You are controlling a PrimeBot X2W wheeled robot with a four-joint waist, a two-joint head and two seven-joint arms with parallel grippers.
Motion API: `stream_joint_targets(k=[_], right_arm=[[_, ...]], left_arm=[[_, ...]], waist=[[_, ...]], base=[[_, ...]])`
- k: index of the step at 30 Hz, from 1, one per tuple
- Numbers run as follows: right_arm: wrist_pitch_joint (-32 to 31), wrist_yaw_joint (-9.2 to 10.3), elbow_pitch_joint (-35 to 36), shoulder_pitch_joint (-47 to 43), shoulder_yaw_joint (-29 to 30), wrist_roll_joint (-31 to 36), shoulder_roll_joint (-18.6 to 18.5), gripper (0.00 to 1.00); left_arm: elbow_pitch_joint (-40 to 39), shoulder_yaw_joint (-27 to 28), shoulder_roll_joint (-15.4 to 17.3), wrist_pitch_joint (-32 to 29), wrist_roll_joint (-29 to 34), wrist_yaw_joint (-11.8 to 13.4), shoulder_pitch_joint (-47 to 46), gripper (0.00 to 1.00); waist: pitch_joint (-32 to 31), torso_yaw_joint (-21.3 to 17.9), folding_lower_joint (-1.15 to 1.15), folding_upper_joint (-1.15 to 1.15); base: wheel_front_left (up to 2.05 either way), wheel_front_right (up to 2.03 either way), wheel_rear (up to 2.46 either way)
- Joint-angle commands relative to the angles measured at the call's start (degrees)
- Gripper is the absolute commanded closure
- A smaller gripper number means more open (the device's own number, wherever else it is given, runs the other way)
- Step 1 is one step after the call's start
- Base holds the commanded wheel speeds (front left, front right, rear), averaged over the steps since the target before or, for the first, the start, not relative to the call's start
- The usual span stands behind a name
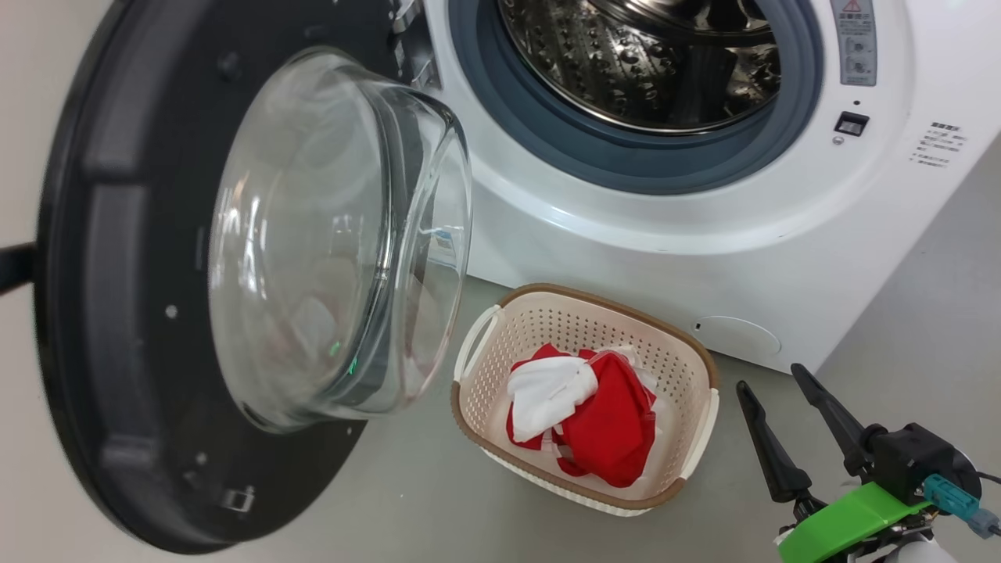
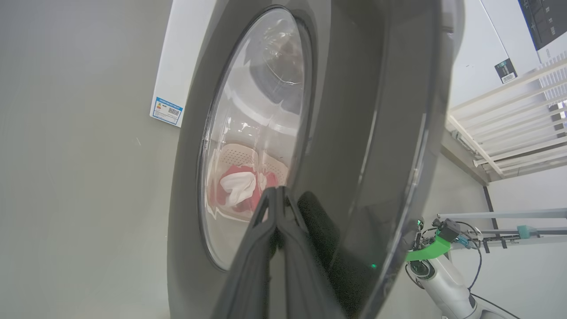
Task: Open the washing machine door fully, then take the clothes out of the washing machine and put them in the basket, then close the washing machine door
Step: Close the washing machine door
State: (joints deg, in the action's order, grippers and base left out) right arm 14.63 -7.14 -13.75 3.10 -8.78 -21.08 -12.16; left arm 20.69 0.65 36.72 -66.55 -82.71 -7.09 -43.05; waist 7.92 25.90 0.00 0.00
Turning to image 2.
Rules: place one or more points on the teal plastic block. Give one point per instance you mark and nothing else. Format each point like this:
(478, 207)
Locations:
(526, 231)

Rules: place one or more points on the white slatted railing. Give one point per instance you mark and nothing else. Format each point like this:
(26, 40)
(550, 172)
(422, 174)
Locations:
(509, 86)

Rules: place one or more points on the black washer control panel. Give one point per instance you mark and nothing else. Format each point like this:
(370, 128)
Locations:
(545, 20)

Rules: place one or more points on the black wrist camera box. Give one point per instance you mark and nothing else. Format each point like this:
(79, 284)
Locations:
(449, 229)

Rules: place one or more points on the cream perforated laundry basket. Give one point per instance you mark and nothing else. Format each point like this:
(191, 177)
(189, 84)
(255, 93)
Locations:
(237, 155)

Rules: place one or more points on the dark grey washing machine door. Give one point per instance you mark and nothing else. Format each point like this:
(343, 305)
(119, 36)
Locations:
(345, 110)

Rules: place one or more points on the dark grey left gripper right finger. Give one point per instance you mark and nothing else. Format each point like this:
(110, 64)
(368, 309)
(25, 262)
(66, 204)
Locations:
(301, 283)

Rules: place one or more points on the grey metal frame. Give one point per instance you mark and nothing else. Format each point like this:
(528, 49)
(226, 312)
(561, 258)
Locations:
(509, 214)

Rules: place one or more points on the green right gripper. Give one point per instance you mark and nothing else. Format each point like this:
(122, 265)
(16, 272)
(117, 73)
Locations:
(427, 253)

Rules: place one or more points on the grey concrete ledge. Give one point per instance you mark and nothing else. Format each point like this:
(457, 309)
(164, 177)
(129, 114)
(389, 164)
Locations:
(456, 155)

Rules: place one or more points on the black barcode sticker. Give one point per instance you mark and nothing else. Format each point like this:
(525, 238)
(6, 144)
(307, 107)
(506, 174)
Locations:
(506, 71)

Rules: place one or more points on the white washing machine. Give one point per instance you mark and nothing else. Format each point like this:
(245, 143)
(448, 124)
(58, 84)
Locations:
(186, 53)

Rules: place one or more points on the blue energy label sticker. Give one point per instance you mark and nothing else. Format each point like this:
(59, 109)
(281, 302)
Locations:
(167, 110)

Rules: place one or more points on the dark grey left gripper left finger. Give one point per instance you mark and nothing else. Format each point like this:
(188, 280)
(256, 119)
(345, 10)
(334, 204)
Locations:
(248, 274)

